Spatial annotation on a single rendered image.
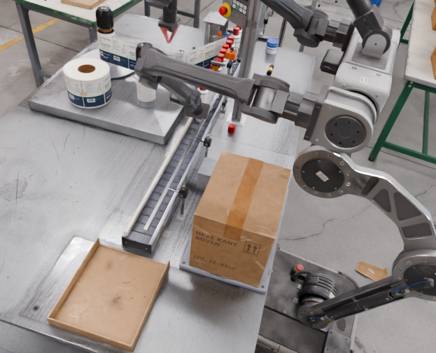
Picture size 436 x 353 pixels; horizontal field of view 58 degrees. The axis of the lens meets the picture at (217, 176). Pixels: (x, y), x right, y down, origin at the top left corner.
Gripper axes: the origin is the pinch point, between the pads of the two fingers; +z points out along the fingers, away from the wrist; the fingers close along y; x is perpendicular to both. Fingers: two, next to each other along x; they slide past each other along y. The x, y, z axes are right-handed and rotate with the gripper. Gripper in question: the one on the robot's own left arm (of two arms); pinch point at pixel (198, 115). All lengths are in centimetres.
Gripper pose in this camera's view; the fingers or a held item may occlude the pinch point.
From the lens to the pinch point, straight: 178.5
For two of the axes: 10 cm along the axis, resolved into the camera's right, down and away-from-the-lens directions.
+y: -9.6, -2.6, 0.8
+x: -2.7, 9.6, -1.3
